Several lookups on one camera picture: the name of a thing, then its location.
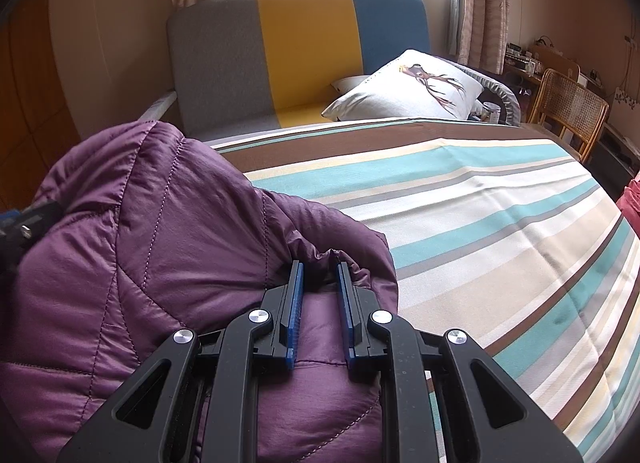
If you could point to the white deer print pillow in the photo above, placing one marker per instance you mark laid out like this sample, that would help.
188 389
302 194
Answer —
415 88

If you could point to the cluttered wooden desk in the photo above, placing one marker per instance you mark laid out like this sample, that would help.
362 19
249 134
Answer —
530 65

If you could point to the rattan chair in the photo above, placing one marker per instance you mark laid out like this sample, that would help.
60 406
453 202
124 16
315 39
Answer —
570 103

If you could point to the striped bed sheet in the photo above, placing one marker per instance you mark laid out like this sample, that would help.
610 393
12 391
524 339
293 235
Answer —
475 223

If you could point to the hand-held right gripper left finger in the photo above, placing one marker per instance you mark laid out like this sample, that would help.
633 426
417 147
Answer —
295 313

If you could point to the red cloth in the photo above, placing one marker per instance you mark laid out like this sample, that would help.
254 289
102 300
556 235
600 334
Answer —
631 203

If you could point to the wooden wardrobe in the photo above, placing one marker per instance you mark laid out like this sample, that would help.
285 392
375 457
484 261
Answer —
35 93

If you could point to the grey padded crib rim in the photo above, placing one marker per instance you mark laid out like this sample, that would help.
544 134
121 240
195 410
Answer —
500 93

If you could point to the plain grey pillow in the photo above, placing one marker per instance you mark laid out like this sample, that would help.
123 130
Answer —
350 83

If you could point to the white bed side rail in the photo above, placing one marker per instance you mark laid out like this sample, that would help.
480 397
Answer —
160 105

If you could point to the purple quilted puffer jacket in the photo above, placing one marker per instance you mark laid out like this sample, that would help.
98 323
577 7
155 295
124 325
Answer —
150 243

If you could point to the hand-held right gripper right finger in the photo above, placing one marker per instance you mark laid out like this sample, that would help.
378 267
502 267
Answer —
345 313

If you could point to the grey yellow blue headboard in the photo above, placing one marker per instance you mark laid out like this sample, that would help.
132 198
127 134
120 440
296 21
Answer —
300 53

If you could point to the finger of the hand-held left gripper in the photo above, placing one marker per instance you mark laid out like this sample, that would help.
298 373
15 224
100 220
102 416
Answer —
30 228

